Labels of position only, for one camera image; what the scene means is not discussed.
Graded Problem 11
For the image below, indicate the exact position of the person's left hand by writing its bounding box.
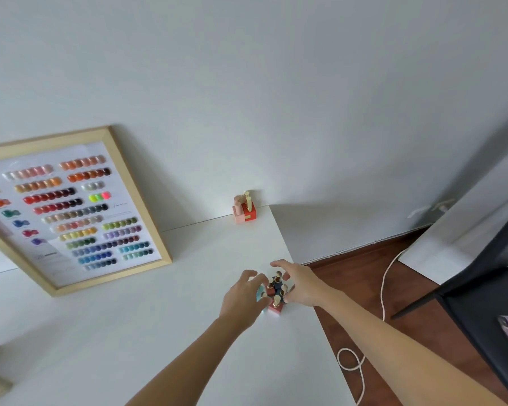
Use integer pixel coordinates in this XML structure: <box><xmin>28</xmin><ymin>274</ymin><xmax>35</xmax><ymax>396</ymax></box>
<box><xmin>218</xmin><ymin>270</ymin><xmax>272</xmax><ymax>333</ymax></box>

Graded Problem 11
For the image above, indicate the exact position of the person's right hand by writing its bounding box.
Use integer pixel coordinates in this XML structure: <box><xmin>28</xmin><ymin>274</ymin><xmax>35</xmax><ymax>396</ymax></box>
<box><xmin>270</xmin><ymin>259</ymin><xmax>327</xmax><ymax>308</ymax></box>

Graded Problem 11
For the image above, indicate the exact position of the coral nail polish bottle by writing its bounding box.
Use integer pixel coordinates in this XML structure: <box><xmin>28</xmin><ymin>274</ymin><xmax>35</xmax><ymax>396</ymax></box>
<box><xmin>268</xmin><ymin>285</ymin><xmax>289</xmax><ymax>316</ymax></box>

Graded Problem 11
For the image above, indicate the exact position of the person's left forearm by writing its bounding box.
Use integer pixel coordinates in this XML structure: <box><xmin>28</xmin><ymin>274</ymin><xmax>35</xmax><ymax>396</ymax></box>
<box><xmin>125</xmin><ymin>317</ymin><xmax>244</xmax><ymax>406</ymax></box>

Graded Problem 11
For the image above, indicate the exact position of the person's right forearm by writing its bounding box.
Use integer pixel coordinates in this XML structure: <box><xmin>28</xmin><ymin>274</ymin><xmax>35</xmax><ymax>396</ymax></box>
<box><xmin>319</xmin><ymin>287</ymin><xmax>508</xmax><ymax>406</ymax></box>

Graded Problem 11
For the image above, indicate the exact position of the red square nail polish bottle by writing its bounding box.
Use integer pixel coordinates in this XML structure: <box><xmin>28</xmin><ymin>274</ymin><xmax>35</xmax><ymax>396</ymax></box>
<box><xmin>242</xmin><ymin>191</ymin><xmax>258</xmax><ymax>225</ymax></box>

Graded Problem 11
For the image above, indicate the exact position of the pink nail polish bottle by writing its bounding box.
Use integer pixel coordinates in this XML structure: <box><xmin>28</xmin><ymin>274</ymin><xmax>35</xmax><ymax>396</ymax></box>
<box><xmin>233</xmin><ymin>195</ymin><xmax>247</xmax><ymax>225</ymax></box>

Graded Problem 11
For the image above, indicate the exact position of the black chair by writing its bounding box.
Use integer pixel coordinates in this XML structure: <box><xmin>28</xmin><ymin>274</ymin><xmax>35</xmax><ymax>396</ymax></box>
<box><xmin>391</xmin><ymin>198</ymin><xmax>508</xmax><ymax>406</ymax></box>

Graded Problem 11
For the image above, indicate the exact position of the wood framed nail colour chart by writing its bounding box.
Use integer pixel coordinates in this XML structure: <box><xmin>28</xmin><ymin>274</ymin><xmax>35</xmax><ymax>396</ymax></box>
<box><xmin>0</xmin><ymin>125</ymin><xmax>173</xmax><ymax>297</ymax></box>

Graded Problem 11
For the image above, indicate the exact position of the white cable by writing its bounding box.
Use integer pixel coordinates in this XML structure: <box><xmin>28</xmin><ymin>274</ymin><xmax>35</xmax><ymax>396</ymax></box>
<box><xmin>337</xmin><ymin>248</ymin><xmax>409</xmax><ymax>406</ymax></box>

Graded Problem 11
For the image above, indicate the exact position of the white wall socket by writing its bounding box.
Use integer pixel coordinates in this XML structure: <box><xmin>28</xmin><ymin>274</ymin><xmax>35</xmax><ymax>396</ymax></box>
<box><xmin>408</xmin><ymin>198</ymin><xmax>456</xmax><ymax>219</ymax></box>

